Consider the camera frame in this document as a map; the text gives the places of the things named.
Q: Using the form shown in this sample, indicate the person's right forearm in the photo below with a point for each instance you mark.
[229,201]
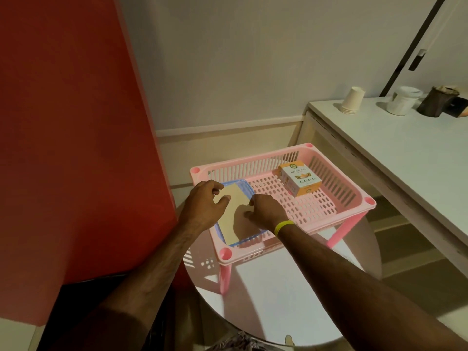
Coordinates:
[351,292]

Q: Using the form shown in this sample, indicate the patterned cloth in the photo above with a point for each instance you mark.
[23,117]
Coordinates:
[237,342]

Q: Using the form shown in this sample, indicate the person's left forearm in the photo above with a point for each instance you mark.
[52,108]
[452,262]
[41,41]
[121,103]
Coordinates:
[146,285]

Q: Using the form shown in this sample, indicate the yellow wristband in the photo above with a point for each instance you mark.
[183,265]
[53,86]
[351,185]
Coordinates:
[283,227]

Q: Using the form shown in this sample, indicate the pink plastic basket rack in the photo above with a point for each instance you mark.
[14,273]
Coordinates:
[310,211]

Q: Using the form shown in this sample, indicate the dark brown pot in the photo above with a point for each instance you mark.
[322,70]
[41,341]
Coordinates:
[435,102]

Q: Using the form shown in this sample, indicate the person's right hand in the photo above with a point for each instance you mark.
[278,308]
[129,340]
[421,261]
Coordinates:
[268,213]

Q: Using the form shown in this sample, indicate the orange and white box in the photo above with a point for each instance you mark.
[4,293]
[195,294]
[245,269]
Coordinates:
[301,179]

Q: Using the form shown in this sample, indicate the stack of white paper cups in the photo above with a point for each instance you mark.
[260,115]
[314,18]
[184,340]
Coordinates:
[353,100]

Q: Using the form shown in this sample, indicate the person's right thumb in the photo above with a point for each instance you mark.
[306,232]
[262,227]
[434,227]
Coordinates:
[249,214]

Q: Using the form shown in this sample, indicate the white lidded cup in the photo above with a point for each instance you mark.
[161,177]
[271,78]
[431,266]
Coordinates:
[402,102]

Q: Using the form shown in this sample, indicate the black door frame strip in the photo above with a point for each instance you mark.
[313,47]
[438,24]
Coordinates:
[409,47]

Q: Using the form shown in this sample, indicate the beige box with blue edge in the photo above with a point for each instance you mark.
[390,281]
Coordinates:
[230,224]

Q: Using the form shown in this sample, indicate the person's left hand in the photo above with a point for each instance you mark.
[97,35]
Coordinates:
[199,210]

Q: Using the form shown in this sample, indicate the white desk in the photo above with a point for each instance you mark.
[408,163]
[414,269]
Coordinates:
[413,157]

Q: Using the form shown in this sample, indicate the person's left thumb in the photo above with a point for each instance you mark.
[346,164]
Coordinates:
[223,201]

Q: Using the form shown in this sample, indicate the round white table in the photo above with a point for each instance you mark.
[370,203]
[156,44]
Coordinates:
[278,299]

